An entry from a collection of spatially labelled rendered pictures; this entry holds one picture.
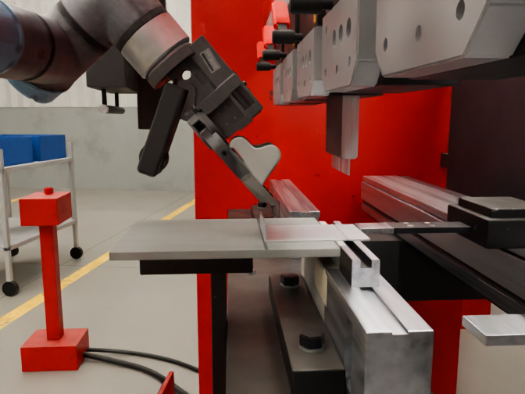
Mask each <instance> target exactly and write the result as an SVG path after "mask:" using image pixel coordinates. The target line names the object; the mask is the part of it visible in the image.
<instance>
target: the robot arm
mask: <svg viewBox="0 0 525 394"><path fill-rule="evenodd" d="M189 41H190V38H189V37H188V35H187V34H186V33H185V32H184V30H183V29H182V28H181V27H180V25H179V24H178V23H177V21H176V20H175V19H174V18H173V17H172V16H171V15H170V14H169V13H168V12H167V11H166V9H165V8H164V7H163V5H162V4H161V3H160V2H159V0H59V1H58V2H57V3H56V4H55V5H54V6H53V7H52V8H51V9H50V10H49V11H48V12H47V13H46V14H44V15H43V16H42V15H41V14H38V13H35V12H32V11H30V10H28V9H24V8H22V7H19V6H18V5H14V4H12V3H9V2H6V1H3V0H0V78H3V79H7V81H8V82H9V83H10V84H11V85H12V86H13V87H14V88H15V89H16V90H17V91H18V92H19V93H21V94H22V95H24V96H25V97H27V98H28V99H33V100H34V101H35V102H38V103H42V104H46V103H50V102H52V101H54V100H55V99H56V98H57V97H58V96H60V95H61V94H62V93H63V92H66V91H68V90H69V89H70V88H71V87H72V86H73V83H74V82H75V81H76V80H77V79H78V78H79V77H80V76H82V75H83V74H84V73H85V72H86V71H87V70H88V69H89V68H90V67H91V66H92V65H93V64H94V63H95V62H97V61H98V60H99V59H100V58H101V57H102V56H103V55H104V54H105V53H106V52H107V51H108V50H109V49H110V48H111V47H112V46H113V45H114V46H115V47H116V48H117V49H118V50H119V51H120V53H121V54H122V55H123V56H124V58H125V59H126V60H127V61H128V62H129V63H130V65H131V66H132V67H133V68H134V69H135V70H136V71H137V72H138V73H139V74H140V75H141V77H142V78H144V79H148V83H149V84H150V85H151V86H152V87H153V88H154V89H155V90H156V89H159V88H161V87H162V86H163V85H165V87H164V89H163V92H162V95H161V98H160V100H159V104H158V107H157V110H156V112H155V116H154V119H153V121H152V125H151V128H150V131H149V133H148V137H147V140H146V143H145V146H144V147H143V148H142V149H141V151H140V153H139V164H138V165H137V171H138V172H139V173H141V174H144V175H147V176H149V177H155V176H156V175H158V174H159V173H161V172H162V171H163V169H165V168H166V166H167V164H168V162H169V150H170V146H171V144H172V141H173V138H174V135H175V133H176V130H177V126H178V124H179V121H180V118H181V119H182V120H184V121H187V123H188V125H189V126H190V127H191V128H192V130H193V131H194V132H195V133H196V134H197V136H199V137H200V139H201V140H202V141H203V142H204V143H205V144H206V145H207V146H208V148H209V149H211V150H214V151H215V153H216V154H217V155H218V156H219V157H220V158H221V159H222V161H224V162H225V164H226V165H227V166H228V167H229V168H230V169H231V171H232V172H233V173H234V174H235V175H236V176H237V178H238V179H239V180H240V181H241V182H242V183H243V184H244V185H245V187H246V188H247V189H248V190H249V191H250V192H251V193H252V194H253V195H254V196H255V197H256V198H257V199H258V200H259V201H262V202H265V203H267V204H270V205H272V206H274V205H275V204H276V203H277V202H276V201H275V199H274V198H273V195H272V194H271V193H270V191H269V190H268V189H267V188H266V186H265V185H264V183H265V181H266V179H267V178H268V177H269V176H270V174H271V173H272V171H273V169H274V168H275V167H276V165H277V164H278V163H279V161H280V158H281V152H280V150H279V149H278V147H276V146H275V145H273V144H272V143H270V142H265V143H262V144H259V145H252V144H251V143H250V142H249V141H248V140H247V139H246V138H245V137H243V136H240V135H237V136H234V137H233V138H232V139H231V140H230V143H228V142H227V140H226V139H228V138H229V137H231V136H232V135H233V134H234V133H235V132H237V131H238V130H240V131H241V130H242V129H243V128H245V127H246V126H247V125H248V124H250V123H251V122H252V121H253V119H252V118H254V117H255V116H257V115H258V114H259V113H260V112H261V109H262V108H264V107H263V106H262V105H261V104H260V102H259V101H258V100H257V99H256V97H255V96H254V95H253V94H252V93H251V92H250V91H251V90H250V89H249V88H247V87H246V85H247V83H246V82H245V81H243V82H242V81H241V79H240V77H239V76H238V75H237V74H236V73H235V72H234V71H233V70H232V69H231V68H230V67H229V66H228V65H227V64H226V63H225V62H224V61H223V59H222V58H221V57H220V55H219V54H218V53H217V52H216V50H215V49H214V48H213V47H212V46H211V44H210V43H209V42H208V41H207V40H206V39H205V37H204V36H203V35H201V36H200V37H199V38H198V39H197V40H195V41H194V42H193V43H189ZM185 71H190V72H191V76H190V77H189V78H188V79H187V80H185V79H183V77H182V75H183V72H185ZM169 81H172V82H173V83H172V84H171V83H168V82H169ZM234 149H236V151H237V152H236V151H235V150H234ZM238 153H239V154H240V156H239V154H238ZM241 157H242V158H241Z"/></svg>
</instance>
